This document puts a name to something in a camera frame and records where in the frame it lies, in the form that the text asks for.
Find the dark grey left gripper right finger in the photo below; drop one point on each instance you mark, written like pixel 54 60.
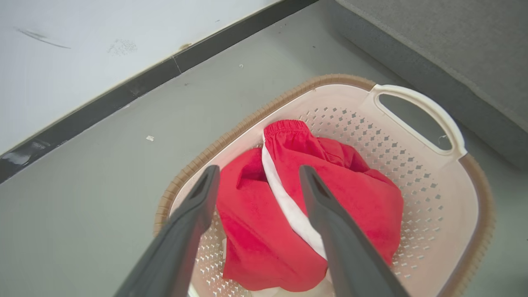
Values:
pixel 346 247

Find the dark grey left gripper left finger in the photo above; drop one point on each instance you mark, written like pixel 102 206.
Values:
pixel 177 243

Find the red shorts with white stripe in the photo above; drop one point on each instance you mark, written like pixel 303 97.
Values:
pixel 264 231

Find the pink perforated plastic laundry basket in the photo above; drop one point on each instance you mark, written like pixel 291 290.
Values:
pixel 429 214

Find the black skirting board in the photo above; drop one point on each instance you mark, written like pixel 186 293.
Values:
pixel 136 88

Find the grey fabric sofa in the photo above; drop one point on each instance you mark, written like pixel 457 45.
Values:
pixel 449 57

